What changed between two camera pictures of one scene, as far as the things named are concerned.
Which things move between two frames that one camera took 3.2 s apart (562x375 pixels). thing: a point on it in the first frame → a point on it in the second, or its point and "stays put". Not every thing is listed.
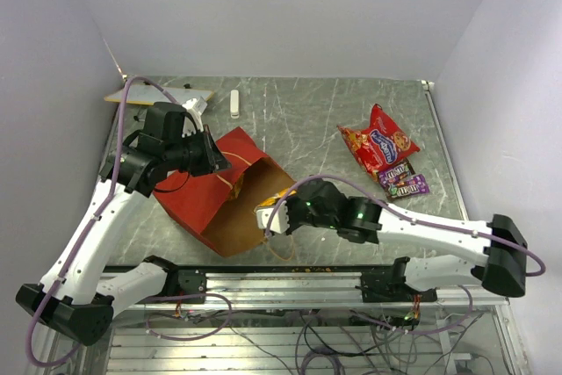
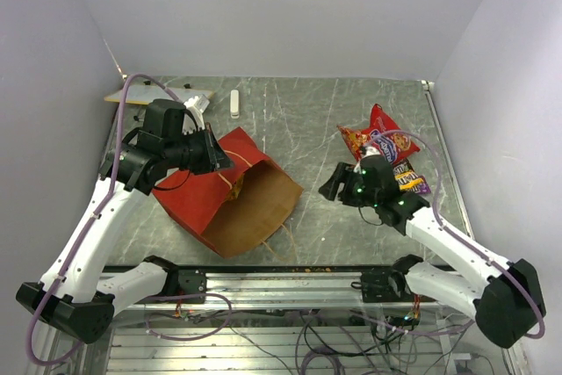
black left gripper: (212, 159) stays put
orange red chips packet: (358, 140) stays put
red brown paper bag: (219, 205) stays put
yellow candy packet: (271, 200) → (408, 181)
